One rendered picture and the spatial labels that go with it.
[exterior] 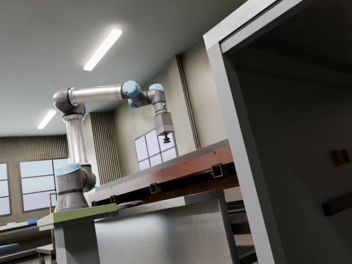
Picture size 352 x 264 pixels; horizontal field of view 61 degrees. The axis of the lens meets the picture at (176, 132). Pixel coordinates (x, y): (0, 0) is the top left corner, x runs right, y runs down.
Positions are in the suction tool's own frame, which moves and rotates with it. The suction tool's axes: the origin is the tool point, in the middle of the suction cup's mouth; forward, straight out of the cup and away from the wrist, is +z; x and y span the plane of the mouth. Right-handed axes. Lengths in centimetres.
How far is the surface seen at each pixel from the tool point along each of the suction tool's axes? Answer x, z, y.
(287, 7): 32, 1, -100
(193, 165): 5.7, 17.6, -25.5
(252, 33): 32, 1, -91
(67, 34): -32, -230, 248
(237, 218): 4, 41, -43
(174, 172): 7.1, 17.4, -12.4
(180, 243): 11, 48, -11
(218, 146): 0.2, 12.9, -37.1
